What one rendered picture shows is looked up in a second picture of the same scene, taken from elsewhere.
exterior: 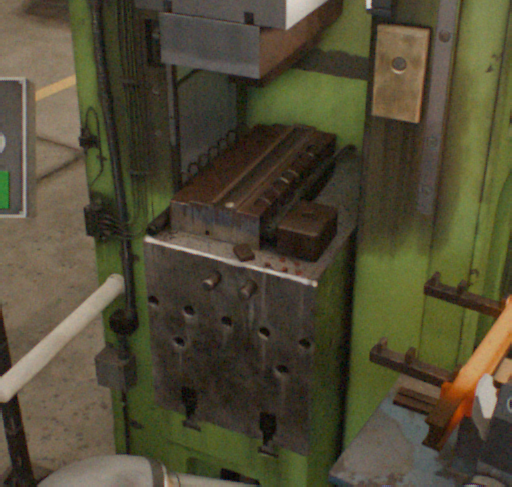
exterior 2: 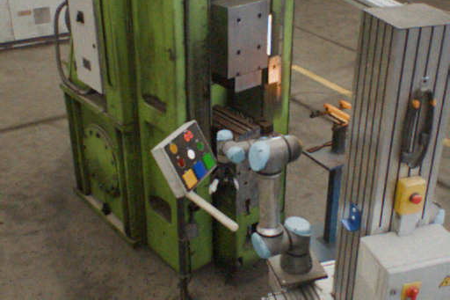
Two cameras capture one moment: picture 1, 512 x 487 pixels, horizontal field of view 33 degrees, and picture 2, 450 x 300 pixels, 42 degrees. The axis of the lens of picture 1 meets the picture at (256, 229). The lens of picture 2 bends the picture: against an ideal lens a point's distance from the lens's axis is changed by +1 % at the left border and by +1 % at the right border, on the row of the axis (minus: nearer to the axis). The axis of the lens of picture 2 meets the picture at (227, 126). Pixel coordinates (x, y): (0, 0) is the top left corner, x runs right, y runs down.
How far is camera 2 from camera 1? 3.02 m
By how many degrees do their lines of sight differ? 56
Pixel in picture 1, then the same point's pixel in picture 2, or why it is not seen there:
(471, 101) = (286, 69)
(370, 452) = (325, 161)
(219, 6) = (251, 68)
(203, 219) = (244, 137)
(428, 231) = (279, 111)
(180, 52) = (240, 86)
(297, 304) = not seen: hidden behind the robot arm
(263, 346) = not seen: hidden behind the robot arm
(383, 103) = (271, 79)
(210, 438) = (252, 214)
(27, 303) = (47, 283)
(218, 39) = (250, 77)
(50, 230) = not seen: outside the picture
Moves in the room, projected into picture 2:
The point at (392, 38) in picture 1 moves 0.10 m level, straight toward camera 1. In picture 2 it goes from (272, 61) to (286, 63)
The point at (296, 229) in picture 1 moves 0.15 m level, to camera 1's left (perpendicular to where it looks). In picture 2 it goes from (268, 124) to (258, 135)
